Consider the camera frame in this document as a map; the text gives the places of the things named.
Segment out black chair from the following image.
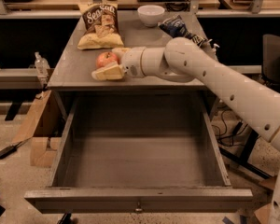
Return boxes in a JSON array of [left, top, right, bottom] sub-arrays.
[[216, 35, 280, 179]]

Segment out grey cabinet with top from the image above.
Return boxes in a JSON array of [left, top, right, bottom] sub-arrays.
[[49, 21, 218, 126]]

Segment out clear plastic bottle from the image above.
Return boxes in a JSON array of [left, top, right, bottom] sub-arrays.
[[35, 52, 49, 77]]

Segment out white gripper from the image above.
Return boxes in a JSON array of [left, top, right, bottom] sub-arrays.
[[91, 47, 145, 81]]

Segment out cardboard box left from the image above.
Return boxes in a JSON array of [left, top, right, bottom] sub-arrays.
[[12, 91, 62, 167]]

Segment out open grey top drawer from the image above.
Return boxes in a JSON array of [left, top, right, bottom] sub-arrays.
[[25, 92, 252, 213]]

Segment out sea salt chips bag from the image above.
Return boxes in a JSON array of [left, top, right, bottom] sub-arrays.
[[77, 3, 123, 49]]

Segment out black power adapter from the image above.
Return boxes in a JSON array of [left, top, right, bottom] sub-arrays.
[[0, 146, 17, 160]]

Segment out blue chips bag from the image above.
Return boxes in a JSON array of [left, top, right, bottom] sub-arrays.
[[158, 15, 206, 47]]

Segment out red apple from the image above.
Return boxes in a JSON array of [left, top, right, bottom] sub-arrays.
[[96, 51, 119, 68]]

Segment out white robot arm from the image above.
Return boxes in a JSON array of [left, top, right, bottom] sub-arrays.
[[91, 37, 280, 224]]

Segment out black floor cables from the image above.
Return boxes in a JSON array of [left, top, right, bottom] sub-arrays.
[[212, 105, 250, 147]]

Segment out cardboard box bottom right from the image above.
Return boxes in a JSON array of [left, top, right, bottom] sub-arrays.
[[254, 176, 276, 224]]

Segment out cardboard box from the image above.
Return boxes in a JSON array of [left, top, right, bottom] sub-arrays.
[[254, 176, 276, 224], [12, 91, 62, 167]]

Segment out grey bench left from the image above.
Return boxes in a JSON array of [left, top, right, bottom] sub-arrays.
[[0, 68, 43, 121]]

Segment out white bowl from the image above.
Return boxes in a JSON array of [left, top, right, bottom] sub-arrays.
[[137, 5, 165, 27]]

